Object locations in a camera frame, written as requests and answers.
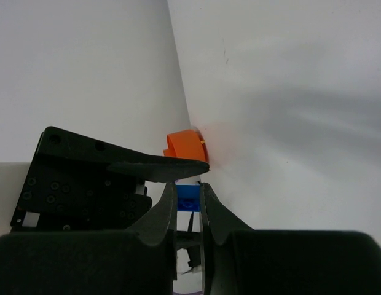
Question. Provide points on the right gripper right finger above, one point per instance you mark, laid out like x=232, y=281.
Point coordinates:
x=237, y=259

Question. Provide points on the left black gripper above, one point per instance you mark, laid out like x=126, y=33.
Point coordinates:
x=79, y=183

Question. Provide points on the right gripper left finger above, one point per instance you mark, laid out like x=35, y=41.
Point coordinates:
x=137, y=260

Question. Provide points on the blue lego from pair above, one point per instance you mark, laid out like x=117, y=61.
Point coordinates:
x=188, y=197

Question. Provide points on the orange divided container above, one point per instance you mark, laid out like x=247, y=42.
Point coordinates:
x=186, y=144

